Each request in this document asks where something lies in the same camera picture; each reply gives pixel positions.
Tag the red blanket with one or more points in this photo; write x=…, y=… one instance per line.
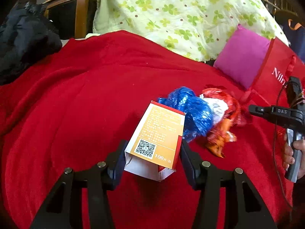
x=74, y=107

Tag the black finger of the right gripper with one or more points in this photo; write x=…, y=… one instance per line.
x=260, y=111

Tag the navy blue bag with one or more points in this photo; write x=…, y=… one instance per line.
x=294, y=32

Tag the red Nilrich paper bag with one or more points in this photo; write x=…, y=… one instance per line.
x=280, y=62

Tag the orange snack wrapper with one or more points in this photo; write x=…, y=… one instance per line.
x=220, y=135

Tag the black clothes pile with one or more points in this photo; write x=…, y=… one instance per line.
x=27, y=36

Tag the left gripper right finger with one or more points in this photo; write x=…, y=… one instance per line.
x=244, y=207

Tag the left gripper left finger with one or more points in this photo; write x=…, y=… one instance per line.
x=62, y=207

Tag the wooden headboard cabinet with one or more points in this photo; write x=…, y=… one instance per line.
x=71, y=18

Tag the blue plastic bag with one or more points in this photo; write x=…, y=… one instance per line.
x=198, y=114

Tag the green clover patterned quilt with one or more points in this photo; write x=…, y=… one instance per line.
x=196, y=29

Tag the red plastic bag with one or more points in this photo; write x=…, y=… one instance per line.
x=234, y=113

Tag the orange and white medicine box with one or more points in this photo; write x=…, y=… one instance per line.
x=153, y=149

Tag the magenta pillow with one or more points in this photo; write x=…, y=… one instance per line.
x=242, y=56

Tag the white plastic bag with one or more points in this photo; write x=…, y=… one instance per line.
x=218, y=107

